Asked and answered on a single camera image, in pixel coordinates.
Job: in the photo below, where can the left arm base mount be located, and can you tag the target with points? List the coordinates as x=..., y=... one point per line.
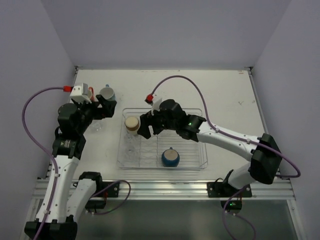
x=104, y=190

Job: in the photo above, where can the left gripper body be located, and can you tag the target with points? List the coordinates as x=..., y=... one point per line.
x=97, y=109

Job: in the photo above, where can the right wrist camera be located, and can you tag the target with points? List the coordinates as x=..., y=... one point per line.
x=154, y=101

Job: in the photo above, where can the clear plastic dish rack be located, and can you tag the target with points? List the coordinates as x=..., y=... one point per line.
x=193, y=155

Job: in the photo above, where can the dark blue ribbed mug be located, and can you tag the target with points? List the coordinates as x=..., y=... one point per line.
x=170, y=158

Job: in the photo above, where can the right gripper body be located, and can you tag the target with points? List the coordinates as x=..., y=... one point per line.
x=152, y=122

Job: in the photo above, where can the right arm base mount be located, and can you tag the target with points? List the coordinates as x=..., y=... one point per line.
x=219, y=189

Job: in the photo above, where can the light blue floral mug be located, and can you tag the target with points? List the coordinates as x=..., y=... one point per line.
x=108, y=93

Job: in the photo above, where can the brown steel tumbler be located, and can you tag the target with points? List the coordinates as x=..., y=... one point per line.
x=132, y=125

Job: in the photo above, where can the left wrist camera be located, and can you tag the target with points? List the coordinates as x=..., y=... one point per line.
x=80, y=92

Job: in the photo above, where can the aluminium mounting rail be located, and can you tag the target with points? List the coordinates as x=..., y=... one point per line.
x=186, y=190

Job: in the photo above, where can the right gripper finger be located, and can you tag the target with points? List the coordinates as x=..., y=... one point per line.
x=144, y=130
x=158, y=128

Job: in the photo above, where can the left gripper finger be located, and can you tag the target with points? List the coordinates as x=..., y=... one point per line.
x=107, y=108
x=80, y=104

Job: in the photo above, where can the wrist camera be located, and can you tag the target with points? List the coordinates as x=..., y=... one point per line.
x=80, y=92
x=154, y=101

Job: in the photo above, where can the large clear glass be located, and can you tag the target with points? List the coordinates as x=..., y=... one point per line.
x=95, y=126

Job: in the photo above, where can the orange ceramic mug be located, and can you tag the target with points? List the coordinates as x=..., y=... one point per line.
x=91, y=94

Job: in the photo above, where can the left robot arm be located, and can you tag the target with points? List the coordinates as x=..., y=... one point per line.
x=57, y=218

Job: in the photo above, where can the small clear glass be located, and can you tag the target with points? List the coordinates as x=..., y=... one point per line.
x=132, y=141
x=131, y=154

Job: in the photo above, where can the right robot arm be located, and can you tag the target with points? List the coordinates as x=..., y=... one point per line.
x=262, y=153

